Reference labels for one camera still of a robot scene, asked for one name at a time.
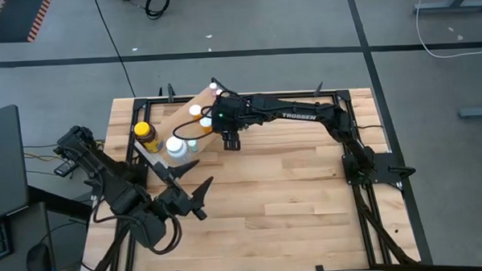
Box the grey metal floor foot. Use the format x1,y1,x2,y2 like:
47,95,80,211
459,106,482,119

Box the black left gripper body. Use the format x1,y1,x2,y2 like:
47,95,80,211
155,160,209,224

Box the black computer mouse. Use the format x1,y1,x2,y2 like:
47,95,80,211
25,242,53,271

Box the black remote control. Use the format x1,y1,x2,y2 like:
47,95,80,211
52,158,78,178

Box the black mat orange striped edge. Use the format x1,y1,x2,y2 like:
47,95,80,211
0,0,56,44

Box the coiled black cable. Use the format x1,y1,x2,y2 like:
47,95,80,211
144,0,173,20

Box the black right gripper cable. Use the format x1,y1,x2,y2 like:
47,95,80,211
171,106,214,142

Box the wooden shelf black metal frame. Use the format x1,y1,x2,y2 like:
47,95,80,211
131,76,251,184

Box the brown bottle yellow lid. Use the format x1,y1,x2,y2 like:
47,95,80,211
133,120,165,154

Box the dark grey monitor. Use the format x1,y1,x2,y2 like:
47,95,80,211
0,104,31,222

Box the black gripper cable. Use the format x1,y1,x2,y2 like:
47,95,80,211
171,106,214,142
145,216,184,256

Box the white floor cable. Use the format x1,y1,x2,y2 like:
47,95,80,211
415,0,482,60

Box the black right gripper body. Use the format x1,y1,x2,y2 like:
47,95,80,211
210,92,263,153

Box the thin black floor cable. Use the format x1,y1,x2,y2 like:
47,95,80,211
92,0,137,99

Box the large white ribbed bottle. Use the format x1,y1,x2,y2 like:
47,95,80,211
165,136,191,163

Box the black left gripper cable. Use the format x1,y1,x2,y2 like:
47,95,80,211
145,216,184,256

